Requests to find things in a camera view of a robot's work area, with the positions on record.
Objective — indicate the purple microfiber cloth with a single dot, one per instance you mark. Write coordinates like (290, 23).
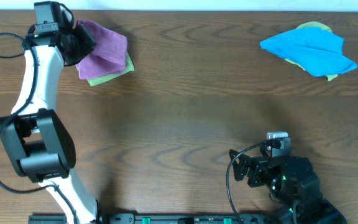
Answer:
(108, 42)

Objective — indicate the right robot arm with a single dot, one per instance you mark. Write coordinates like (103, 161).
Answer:
(292, 183)

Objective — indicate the folded green cloth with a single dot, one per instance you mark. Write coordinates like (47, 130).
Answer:
(103, 79)

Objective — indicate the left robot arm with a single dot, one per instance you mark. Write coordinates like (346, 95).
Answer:
(37, 143)

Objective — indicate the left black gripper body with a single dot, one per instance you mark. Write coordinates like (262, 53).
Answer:
(84, 38)

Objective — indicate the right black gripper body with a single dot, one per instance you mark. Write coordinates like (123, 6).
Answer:
(261, 175)

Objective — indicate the crumpled green cloth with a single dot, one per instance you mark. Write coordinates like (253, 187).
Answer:
(322, 27)

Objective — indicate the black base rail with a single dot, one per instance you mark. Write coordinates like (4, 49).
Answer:
(129, 218)

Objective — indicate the folded purple cloth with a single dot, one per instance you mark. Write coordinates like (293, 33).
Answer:
(95, 66)

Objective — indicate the blue microfiber cloth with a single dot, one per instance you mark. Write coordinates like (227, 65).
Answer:
(318, 51)

